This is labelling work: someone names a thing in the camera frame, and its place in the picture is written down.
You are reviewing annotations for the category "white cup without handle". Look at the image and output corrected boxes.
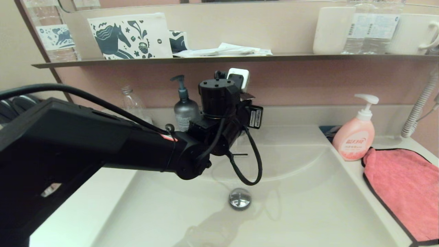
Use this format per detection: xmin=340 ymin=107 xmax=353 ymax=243
xmin=313 ymin=7 xmax=356 ymax=55

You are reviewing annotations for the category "white horse print pouch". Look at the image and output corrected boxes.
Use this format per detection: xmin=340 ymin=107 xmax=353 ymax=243
xmin=87 ymin=13 xmax=173 ymax=60

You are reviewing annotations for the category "pink cloth black trim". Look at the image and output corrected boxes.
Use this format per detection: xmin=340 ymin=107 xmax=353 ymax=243
xmin=361 ymin=148 xmax=439 ymax=247

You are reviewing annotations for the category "white mug with handle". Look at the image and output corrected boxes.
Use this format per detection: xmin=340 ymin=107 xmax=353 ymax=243
xmin=386 ymin=14 xmax=439 ymax=55

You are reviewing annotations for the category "clear labelled water bottle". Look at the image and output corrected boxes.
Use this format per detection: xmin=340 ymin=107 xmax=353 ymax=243
xmin=362 ymin=0 xmax=406 ymax=55
xmin=341 ymin=0 xmax=372 ymax=55

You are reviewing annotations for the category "beige sink basin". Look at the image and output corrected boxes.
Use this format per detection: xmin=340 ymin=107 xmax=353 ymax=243
xmin=93 ymin=144 xmax=398 ymax=247

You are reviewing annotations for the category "white plastic toiletry packet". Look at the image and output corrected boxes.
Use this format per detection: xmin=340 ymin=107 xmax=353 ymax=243
xmin=173 ymin=48 xmax=256 ymax=57
xmin=218 ymin=43 xmax=273 ymax=56

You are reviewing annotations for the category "white coiled cord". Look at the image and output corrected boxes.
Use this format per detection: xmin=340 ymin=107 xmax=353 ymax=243
xmin=401 ymin=72 xmax=439 ymax=138

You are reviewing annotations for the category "dark patterned small box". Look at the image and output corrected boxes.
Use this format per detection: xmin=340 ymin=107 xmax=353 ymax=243
xmin=168 ymin=30 xmax=189 ymax=54

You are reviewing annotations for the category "clear empty plastic bottle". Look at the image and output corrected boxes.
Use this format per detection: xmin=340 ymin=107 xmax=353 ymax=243
xmin=121 ymin=86 xmax=153 ymax=126

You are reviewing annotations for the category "dark grey slipper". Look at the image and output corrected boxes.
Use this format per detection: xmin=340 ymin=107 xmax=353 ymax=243
xmin=10 ymin=95 xmax=43 ymax=115
xmin=0 ymin=100 xmax=16 ymax=126

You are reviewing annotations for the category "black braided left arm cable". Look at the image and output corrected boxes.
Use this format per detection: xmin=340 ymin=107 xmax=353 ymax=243
xmin=225 ymin=125 xmax=263 ymax=186

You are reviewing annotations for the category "grey pump soap bottle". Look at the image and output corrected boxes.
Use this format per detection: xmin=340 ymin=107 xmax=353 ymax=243
xmin=170 ymin=75 xmax=201 ymax=132

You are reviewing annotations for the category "brown wall shelf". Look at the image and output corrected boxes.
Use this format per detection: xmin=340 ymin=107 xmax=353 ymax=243
xmin=32 ymin=53 xmax=439 ymax=68

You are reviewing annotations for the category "chrome drain stopper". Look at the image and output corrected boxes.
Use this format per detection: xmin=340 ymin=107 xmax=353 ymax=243
xmin=229 ymin=187 xmax=252 ymax=210

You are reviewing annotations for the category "pink pump hand soap bottle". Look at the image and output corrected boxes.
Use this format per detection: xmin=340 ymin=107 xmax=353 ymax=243
xmin=332 ymin=94 xmax=379 ymax=162

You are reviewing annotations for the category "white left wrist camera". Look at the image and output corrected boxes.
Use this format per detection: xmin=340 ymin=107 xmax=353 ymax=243
xmin=226 ymin=68 xmax=250 ymax=94

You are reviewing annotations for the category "dark blue flat item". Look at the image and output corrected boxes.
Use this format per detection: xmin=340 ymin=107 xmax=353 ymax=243
xmin=319 ymin=126 xmax=343 ymax=142

